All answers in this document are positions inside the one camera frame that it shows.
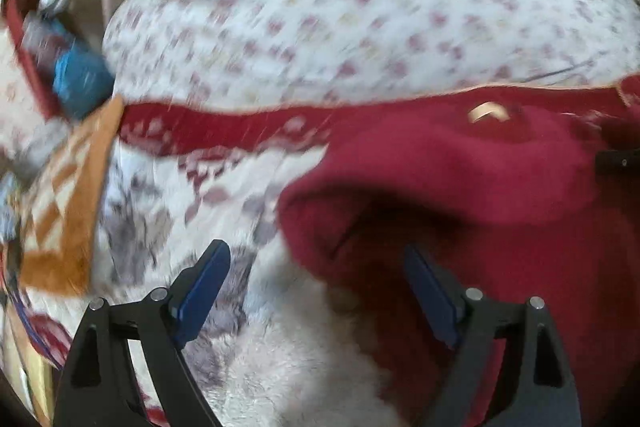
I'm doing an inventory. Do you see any white floral bed quilt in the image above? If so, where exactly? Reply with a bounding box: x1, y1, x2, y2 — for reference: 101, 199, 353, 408
103, 0, 639, 109

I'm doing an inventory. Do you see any white red floral plush blanket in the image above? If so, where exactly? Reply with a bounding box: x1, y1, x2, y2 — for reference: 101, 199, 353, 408
1, 75, 639, 426

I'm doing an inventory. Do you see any orange white checkered blanket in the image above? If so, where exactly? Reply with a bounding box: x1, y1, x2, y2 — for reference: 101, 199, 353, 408
18, 95, 125, 296

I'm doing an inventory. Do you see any dark red knit garment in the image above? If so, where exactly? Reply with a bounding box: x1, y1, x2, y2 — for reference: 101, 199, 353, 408
276, 98, 640, 427

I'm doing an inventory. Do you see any blue plastic bag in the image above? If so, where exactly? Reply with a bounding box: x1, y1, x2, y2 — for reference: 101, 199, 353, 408
52, 41, 114, 120

